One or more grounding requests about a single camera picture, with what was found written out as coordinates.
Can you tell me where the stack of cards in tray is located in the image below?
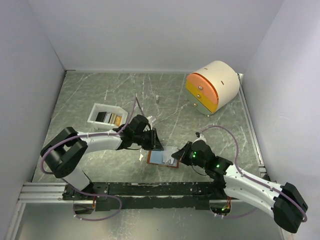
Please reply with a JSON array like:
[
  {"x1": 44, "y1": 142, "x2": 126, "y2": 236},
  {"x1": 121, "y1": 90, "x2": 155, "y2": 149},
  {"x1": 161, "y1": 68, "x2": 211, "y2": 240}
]
[{"x1": 95, "y1": 111, "x2": 122, "y2": 126}]

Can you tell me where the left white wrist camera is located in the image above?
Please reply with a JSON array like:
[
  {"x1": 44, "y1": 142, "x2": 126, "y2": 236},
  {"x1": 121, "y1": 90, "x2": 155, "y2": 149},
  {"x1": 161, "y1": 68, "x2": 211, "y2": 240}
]
[{"x1": 147, "y1": 115, "x2": 157, "y2": 129}]

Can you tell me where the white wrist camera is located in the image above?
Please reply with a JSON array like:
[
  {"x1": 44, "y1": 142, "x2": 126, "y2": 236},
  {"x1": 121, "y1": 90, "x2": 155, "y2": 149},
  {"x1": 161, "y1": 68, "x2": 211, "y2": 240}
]
[
  {"x1": 147, "y1": 115, "x2": 157, "y2": 129},
  {"x1": 193, "y1": 132, "x2": 207, "y2": 143}
]

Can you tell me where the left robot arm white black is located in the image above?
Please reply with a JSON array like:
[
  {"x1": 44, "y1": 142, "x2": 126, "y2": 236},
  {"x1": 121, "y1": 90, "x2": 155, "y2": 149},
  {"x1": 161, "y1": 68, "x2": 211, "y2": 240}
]
[{"x1": 40, "y1": 114, "x2": 164, "y2": 200}]

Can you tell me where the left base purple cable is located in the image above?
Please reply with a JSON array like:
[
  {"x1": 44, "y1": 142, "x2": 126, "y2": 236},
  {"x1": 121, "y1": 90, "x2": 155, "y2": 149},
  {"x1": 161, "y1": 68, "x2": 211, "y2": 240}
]
[{"x1": 72, "y1": 194, "x2": 125, "y2": 222}]

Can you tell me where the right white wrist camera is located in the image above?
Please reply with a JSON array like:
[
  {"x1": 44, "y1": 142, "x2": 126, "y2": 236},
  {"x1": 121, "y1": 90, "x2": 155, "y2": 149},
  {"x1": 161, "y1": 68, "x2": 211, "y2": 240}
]
[{"x1": 193, "y1": 132, "x2": 207, "y2": 143}]

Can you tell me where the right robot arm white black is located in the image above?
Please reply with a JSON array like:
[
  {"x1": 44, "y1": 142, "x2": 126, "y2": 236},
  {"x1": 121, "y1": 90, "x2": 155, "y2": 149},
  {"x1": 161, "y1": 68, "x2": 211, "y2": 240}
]
[{"x1": 171, "y1": 140, "x2": 308, "y2": 233}]

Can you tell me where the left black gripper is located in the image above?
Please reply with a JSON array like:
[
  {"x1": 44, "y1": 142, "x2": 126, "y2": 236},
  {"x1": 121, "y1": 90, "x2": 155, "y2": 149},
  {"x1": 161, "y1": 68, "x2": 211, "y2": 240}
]
[{"x1": 133, "y1": 127, "x2": 165, "y2": 151}]

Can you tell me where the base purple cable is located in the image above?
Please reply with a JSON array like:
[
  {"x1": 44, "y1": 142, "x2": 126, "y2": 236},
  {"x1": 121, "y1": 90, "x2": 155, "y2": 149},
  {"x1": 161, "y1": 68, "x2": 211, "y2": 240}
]
[
  {"x1": 72, "y1": 194, "x2": 125, "y2": 222},
  {"x1": 213, "y1": 204, "x2": 262, "y2": 219}
]

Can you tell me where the brown leather card holder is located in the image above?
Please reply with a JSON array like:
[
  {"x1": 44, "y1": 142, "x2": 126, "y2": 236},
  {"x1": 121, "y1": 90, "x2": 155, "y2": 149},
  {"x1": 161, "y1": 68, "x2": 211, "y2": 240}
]
[{"x1": 147, "y1": 149, "x2": 179, "y2": 169}]

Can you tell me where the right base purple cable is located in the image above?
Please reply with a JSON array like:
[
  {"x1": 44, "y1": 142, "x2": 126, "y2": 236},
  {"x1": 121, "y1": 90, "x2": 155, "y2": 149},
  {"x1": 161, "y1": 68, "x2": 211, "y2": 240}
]
[{"x1": 213, "y1": 204, "x2": 262, "y2": 219}]

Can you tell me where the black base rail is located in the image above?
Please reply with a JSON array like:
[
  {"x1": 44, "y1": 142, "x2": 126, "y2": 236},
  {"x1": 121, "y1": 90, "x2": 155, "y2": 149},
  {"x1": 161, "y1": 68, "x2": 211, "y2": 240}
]
[{"x1": 62, "y1": 181, "x2": 228, "y2": 212}]

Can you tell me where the white card tray box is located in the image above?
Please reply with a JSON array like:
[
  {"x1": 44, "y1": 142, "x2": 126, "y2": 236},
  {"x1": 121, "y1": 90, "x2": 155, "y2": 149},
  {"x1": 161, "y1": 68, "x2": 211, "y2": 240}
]
[{"x1": 87, "y1": 103, "x2": 128, "y2": 131}]

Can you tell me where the cream round drawer cabinet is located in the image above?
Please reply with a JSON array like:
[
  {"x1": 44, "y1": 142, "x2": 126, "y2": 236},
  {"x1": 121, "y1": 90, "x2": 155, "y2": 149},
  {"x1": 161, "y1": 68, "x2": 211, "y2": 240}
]
[{"x1": 185, "y1": 60, "x2": 240, "y2": 116}]

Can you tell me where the white VIP card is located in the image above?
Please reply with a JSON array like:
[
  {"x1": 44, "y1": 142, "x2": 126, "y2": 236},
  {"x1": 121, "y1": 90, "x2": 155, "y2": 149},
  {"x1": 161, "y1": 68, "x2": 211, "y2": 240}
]
[{"x1": 163, "y1": 159, "x2": 178, "y2": 168}]

